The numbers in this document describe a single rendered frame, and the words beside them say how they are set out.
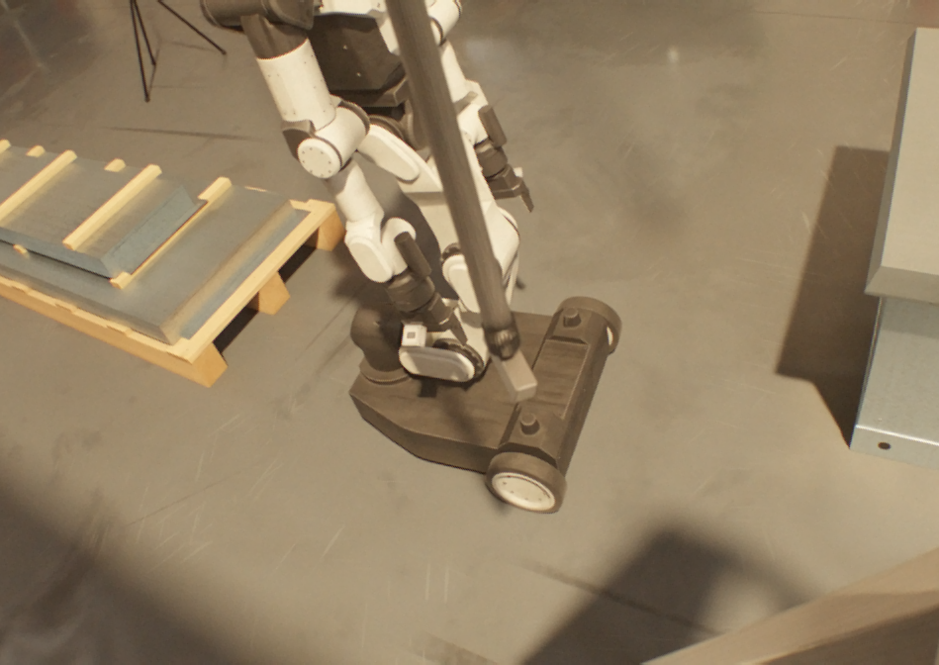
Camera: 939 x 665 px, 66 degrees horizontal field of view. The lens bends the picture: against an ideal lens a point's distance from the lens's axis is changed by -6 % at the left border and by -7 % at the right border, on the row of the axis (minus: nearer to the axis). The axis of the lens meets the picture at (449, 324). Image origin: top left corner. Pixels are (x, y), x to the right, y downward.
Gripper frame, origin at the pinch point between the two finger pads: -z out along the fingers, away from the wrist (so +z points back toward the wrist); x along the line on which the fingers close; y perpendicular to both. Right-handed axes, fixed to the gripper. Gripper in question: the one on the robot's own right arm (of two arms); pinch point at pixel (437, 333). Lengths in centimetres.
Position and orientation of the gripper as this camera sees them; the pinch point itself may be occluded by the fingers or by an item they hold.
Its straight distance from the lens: 162.1
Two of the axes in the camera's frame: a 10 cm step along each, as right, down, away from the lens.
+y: 3.8, -7.2, 5.8
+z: -4.1, -6.9, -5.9
